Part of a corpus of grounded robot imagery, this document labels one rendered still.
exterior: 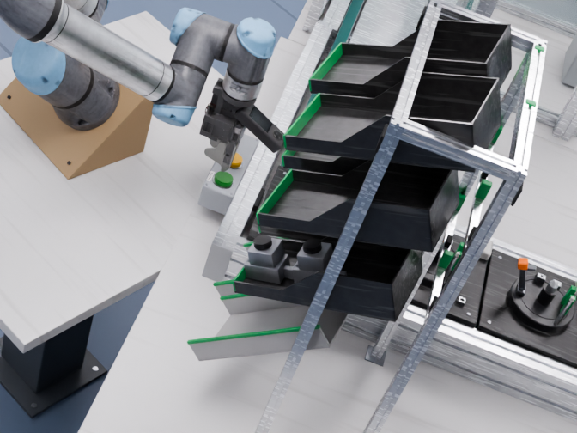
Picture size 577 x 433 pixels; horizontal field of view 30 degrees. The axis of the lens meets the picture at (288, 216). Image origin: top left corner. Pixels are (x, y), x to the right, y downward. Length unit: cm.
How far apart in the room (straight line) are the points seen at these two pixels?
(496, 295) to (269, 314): 57
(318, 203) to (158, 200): 73
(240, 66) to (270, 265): 47
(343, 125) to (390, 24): 146
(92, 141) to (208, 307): 46
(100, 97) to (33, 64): 18
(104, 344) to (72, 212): 94
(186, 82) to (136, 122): 37
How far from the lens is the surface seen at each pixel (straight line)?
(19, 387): 304
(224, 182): 227
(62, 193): 232
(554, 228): 271
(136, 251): 224
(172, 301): 217
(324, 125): 159
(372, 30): 298
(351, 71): 171
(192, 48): 204
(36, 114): 245
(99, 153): 236
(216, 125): 216
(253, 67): 206
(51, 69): 218
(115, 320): 323
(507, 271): 235
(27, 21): 184
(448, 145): 142
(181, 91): 201
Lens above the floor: 249
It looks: 43 degrees down
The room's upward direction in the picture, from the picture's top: 21 degrees clockwise
